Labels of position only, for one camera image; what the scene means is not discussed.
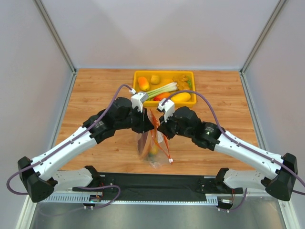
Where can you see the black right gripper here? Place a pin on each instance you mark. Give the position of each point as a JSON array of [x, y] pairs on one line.
[[165, 127]]

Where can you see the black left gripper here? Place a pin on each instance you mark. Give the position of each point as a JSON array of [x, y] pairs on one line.
[[143, 120]]

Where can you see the clear zip top bag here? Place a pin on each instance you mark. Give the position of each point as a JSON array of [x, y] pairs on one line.
[[159, 140]]

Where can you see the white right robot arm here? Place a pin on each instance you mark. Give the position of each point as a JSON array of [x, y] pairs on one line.
[[271, 172]]

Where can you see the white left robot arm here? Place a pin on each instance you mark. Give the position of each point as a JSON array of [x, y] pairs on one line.
[[41, 175]]

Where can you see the yellow fake lemon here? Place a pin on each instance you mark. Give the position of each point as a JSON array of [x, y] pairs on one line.
[[154, 150]]

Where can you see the red orange fake mango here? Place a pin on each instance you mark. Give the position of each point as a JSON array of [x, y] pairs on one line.
[[161, 96]]

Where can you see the yellow fake mango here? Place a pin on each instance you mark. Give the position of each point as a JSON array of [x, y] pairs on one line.
[[181, 97]]

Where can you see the green fake scallion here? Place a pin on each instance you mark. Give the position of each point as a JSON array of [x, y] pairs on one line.
[[164, 89]]

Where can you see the round yellow fake potato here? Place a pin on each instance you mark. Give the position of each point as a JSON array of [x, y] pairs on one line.
[[155, 79]]

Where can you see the brown fake ginger root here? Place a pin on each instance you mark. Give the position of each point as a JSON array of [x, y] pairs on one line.
[[181, 82]]

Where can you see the green fake grapes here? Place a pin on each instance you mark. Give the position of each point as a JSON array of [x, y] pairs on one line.
[[189, 83]]

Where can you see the small yellow red mango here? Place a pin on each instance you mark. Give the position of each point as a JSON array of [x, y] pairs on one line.
[[143, 84]]

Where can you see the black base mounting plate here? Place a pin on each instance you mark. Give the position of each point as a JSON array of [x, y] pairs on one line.
[[156, 187]]

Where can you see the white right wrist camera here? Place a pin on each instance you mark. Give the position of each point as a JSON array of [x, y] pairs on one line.
[[166, 106]]

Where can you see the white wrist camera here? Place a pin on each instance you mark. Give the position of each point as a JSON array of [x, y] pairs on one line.
[[138, 99], [166, 106]]

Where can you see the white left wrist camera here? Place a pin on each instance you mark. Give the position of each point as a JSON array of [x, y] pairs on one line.
[[138, 99]]

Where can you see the aluminium slotted rail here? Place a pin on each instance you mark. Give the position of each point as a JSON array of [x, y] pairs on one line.
[[94, 198]]

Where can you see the aluminium frame post left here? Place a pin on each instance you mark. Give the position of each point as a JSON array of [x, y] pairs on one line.
[[50, 26]]

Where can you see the aluminium frame post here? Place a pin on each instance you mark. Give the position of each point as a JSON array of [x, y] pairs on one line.
[[263, 34], [50, 26]]

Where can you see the aluminium frame post right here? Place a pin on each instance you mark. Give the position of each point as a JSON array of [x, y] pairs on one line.
[[263, 34]]

